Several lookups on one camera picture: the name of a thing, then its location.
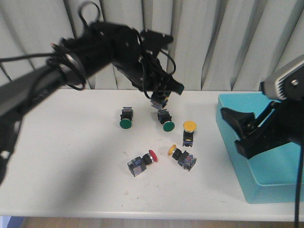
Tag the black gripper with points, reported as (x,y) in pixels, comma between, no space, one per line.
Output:
(135,56)
(280,123)

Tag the yellow push button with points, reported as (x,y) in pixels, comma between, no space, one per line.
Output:
(189,127)

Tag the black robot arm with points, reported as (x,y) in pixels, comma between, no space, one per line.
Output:
(73,61)

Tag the turquoise plastic box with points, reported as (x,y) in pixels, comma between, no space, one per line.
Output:
(269,177)

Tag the right green push button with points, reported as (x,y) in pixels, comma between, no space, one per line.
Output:
(164,118)

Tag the green push button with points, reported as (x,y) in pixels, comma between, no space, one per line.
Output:
(126,117)
(164,118)

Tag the white pleated curtain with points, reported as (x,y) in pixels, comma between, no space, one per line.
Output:
(219,45)

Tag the left green push button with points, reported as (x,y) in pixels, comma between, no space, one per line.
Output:
(126,117)

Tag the yellow button lying on table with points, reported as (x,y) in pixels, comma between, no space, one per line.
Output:
(184,159)

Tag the red button lying on table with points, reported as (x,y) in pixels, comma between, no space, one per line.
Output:
(139,164)

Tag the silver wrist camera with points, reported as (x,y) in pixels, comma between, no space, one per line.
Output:
(287,82)

